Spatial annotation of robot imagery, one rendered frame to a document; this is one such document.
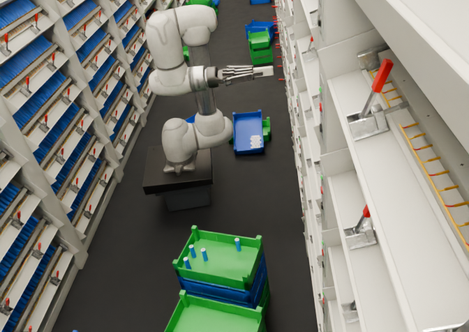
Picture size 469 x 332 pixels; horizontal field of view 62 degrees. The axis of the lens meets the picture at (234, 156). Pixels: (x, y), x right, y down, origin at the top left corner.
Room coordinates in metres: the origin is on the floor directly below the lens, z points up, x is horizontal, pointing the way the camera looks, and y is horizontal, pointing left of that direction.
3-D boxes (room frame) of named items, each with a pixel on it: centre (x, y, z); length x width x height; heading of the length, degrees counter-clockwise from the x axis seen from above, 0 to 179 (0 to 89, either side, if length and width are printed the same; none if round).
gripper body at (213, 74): (1.32, 0.00, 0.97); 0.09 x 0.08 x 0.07; 81
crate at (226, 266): (1.02, 0.13, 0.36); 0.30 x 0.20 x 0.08; 66
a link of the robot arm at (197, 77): (1.33, 0.07, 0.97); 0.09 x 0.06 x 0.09; 171
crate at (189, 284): (1.02, 0.13, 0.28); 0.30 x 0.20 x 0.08; 66
